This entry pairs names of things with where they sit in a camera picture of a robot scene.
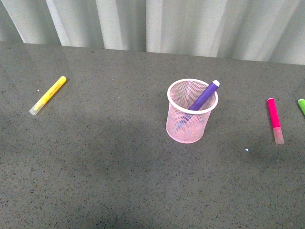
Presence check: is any white pleated curtain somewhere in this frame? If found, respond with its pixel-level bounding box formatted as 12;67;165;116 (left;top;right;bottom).
0;0;305;64

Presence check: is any yellow highlighter pen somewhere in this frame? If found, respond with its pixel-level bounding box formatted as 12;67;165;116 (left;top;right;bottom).
29;76;67;115

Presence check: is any pink mesh pen cup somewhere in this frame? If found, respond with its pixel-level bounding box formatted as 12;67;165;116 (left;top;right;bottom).
166;79;219;144

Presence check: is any green highlighter pen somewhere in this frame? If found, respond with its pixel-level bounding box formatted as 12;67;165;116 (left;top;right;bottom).
297;99;305;115

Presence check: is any pink highlighter pen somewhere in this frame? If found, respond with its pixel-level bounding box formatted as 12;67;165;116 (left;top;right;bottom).
267;98;284;145

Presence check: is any purple highlighter pen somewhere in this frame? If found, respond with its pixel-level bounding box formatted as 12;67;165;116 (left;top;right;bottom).
175;79;221;131

